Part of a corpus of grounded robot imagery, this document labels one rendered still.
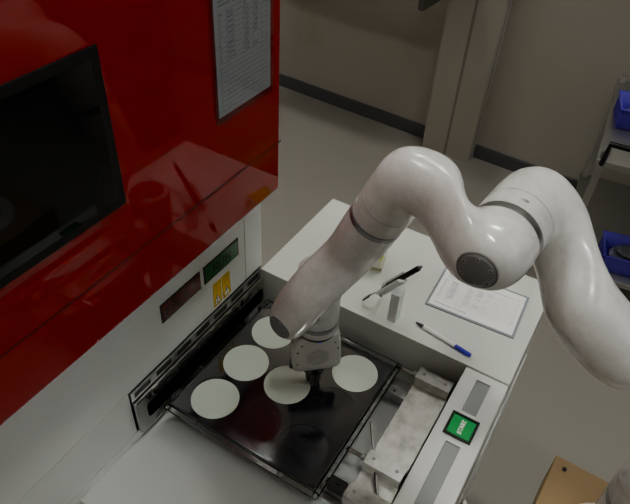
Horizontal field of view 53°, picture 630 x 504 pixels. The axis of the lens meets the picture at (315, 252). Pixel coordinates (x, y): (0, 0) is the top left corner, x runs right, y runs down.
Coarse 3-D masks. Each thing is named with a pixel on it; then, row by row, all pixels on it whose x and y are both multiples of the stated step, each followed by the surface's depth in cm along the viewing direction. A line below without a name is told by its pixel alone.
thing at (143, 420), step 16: (256, 288) 151; (240, 304) 147; (256, 304) 156; (224, 320) 143; (240, 320) 151; (208, 336) 139; (224, 336) 147; (192, 352) 135; (208, 352) 144; (176, 368) 132; (192, 368) 140; (160, 384) 129; (176, 384) 137; (144, 400) 126; (160, 400) 133; (144, 416) 128
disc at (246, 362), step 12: (240, 348) 141; (252, 348) 142; (228, 360) 139; (240, 360) 139; (252, 360) 139; (264, 360) 139; (228, 372) 136; (240, 372) 136; (252, 372) 137; (264, 372) 137
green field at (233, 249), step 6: (234, 246) 136; (228, 252) 134; (234, 252) 137; (222, 258) 133; (228, 258) 135; (210, 264) 130; (216, 264) 132; (222, 264) 134; (210, 270) 131; (216, 270) 133; (210, 276) 132
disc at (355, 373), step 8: (344, 360) 140; (352, 360) 140; (360, 360) 141; (368, 360) 141; (336, 368) 138; (344, 368) 139; (352, 368) 139; (360, 368) 139; (368, 368) 139; (336, 376) 137; (344, 376) 137; (352, 376) 137; (360, 376) 137; (368, 376) 137; (376, 376) 137; (344, 384) 135; (352, 384) 135; (360, 384) 136; (368, 384) 136
